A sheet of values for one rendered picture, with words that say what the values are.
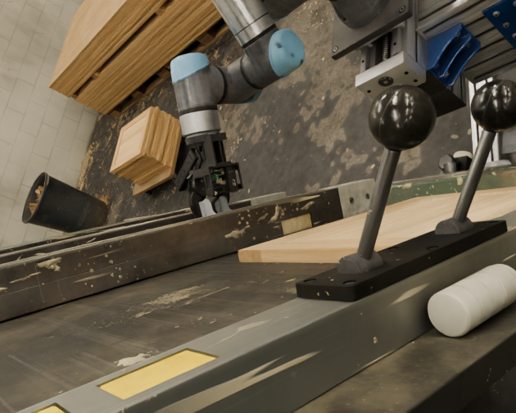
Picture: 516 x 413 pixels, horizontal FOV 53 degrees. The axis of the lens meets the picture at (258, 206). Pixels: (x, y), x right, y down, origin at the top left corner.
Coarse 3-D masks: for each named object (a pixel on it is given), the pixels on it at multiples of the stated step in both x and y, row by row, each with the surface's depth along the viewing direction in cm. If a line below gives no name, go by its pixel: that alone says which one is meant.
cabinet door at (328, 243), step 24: (480, 192) 96; (504, 192) 90; (360, 216) 94; (384, 216) 89; (408, 216) 83; (432, 216) 78; (480, 216) 69; (288, 240) 80; (312, 240) 75; (336, 240) 70; (384, 240) 63
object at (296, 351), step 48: (384, 288) 32; (432, 288) 35; (240, 336) 28; (288, 336) 27; (336, 336) 29; (384, 336) 32; (96, 384) 25; (192, 384) 23; (240, 384) 25; (288, 384) 27; (336, 384) 29
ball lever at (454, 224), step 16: (496, 80) 37; (512, 80) 37; (480, 96) 37; (496, 96) 36; (512, 96) 36; (480, 112) 37; (496, 112) 36; (512, 112) 36; (496, 128) 37; (512, 128) 37; (480, 144) 39; (480, 160) 39; (480, 176) 39; (464, 192) 40; (464, 208) 41; (448, 224) 41; (464, 224) 41
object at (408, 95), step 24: (384, 96) 29; (408, 96) 28; (384, 120) 29; (408, 120) 28; (432, 120) 29; (384, 144) 30; (408, 144) 29; (384, 168) 31; (384, 192) 32; (360, 240) 33; (360, 264) 33
